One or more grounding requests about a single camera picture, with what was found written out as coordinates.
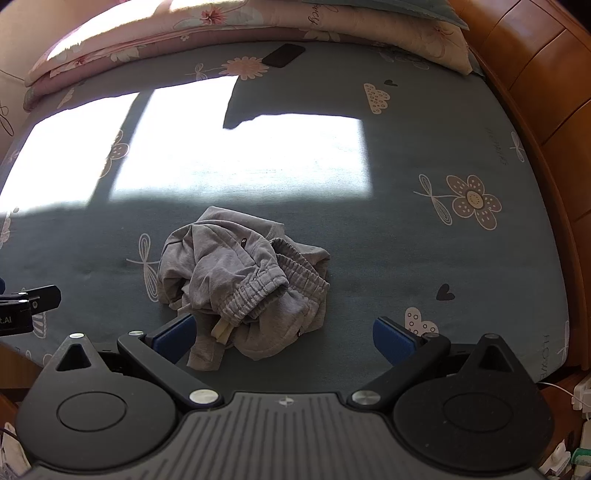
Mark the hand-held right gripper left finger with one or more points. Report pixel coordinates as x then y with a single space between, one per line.
178 336

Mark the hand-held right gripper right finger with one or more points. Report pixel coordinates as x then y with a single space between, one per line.
392 339

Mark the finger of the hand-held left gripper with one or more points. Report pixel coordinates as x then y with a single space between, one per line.
44 297

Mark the grey sweatpants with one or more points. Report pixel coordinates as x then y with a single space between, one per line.
231 277

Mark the wooden nightstand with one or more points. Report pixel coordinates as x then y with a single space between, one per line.
558 415

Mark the white charger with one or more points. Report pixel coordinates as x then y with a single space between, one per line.
582 394

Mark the small white object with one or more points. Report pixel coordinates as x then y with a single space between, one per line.
556 457

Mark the pink floral quilt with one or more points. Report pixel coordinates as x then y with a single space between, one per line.
138 37

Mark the black phone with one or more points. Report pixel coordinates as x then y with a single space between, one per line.
283 56

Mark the wooden headboard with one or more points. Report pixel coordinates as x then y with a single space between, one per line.
545 69

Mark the blue floral pillow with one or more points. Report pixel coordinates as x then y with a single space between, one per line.
392 9

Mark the wooden bed frame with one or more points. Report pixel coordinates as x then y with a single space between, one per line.
16 374

